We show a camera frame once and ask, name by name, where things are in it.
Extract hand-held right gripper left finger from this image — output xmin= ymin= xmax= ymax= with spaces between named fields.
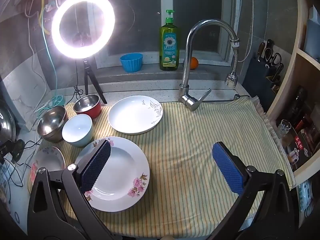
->
xmin=27 ymin=139 xmax=112 ymax=240

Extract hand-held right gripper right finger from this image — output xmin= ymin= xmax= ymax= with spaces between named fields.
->
xmin=212 ymin=141 xmax=297 ymax=240

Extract large steel bowl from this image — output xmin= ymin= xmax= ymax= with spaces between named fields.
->
xmin=37 ymin=105 xmax=69 ymax=143

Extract large pink floral plate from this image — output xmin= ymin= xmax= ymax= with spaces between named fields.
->
xmin=74 ymin=136 xmax=150 ymax=212

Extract white ceramic bowl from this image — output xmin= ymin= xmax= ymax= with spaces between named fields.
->
xmin=62 ymin=114 xmax=94 ymax=148

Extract small floral plate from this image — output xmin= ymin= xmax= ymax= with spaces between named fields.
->
xmin=30 ymin=146 xmax=66 ymax=180

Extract yellow striped cloth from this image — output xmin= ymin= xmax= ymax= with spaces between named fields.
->
xmin=27 ymin=96 xmax=295 ymax=238

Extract red steel bowl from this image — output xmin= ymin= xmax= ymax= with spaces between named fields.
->
xmin=73 ymin=94 xmax=102 ymax=119

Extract white plate with leaf print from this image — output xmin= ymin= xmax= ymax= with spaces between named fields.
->
xmin=108 ymin=95 xmax=163 ymax=134

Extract clear glass cup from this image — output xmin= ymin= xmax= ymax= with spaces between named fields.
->
xmin=276 ymin=119 xmax=290 ymax=139

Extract red printed box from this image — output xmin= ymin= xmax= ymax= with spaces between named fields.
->
xmin=285 ymin=127 xmax=318 ymax=166

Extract tissue packet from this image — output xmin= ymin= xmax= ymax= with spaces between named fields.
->
xmin=299 ymin=180 xmax=313 ymax=211

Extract black clamp device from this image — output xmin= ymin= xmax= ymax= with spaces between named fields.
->
xmin=0 ymin=140 xmax=25 ymax=163

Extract black tripod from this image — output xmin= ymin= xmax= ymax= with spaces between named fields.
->
xmin=84 ymin=59 xmax=108 ymax=105

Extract dark knife block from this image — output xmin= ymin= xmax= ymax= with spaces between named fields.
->
xmin=242 ymin=55 xmax=284 ymax=100

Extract dark bottle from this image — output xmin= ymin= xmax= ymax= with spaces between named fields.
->
xmin=287 ymin=86 xmax=308 ymax=123

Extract chrome faucet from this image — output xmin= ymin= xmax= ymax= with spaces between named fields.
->
xmin=178 ymin=19 xmax=241 ymax=112

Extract pot lid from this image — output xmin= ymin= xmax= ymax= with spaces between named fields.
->
xmin=0 ymin=100 xmax=17 ymax=143

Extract blue fluted cup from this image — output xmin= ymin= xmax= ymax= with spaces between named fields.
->
xmin=120 ymin=53 xmax=143 ymax=73

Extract black scissors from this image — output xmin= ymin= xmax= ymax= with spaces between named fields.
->
xmin=269 ymin=52 xmax=283 ymax=67

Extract green dish soap bottle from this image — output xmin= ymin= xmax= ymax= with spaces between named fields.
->
xmin=159 ymin=9 xmax=180 ymax=71

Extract wooden shelf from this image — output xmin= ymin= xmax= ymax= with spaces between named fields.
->
xmin=266 ymin=0 xmax=320 ymax=180

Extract window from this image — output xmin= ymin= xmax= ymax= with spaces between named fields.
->
xmin=94 ymin=0 xmax=233 ymax=68

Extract ring light black cable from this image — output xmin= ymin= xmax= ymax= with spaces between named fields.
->
xmin=73 ymin=86 xmax=86 ymax=103

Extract brown handled knife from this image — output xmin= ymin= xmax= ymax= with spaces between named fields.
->
xmin=257 ymin=42 xmax=265 ymax=62

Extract white cable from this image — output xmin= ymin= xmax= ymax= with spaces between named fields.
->
xmin=24 ymin=17 xmax=48 ymax=99

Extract black handled knife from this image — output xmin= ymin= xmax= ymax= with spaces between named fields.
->
xmin=265 ymin=39 xmax=275 ymax=55

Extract teal cable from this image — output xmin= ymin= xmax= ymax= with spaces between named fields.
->
xmin=35 ymin=5 xmax=63 ymax=114

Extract metal hose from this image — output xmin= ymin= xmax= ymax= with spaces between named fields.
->
xmin=237 ymin=0 xmax=254 ymax=63

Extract yellow cable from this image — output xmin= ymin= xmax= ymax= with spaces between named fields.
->
xmin=39 ymin=0 xmax=47 ymax=29

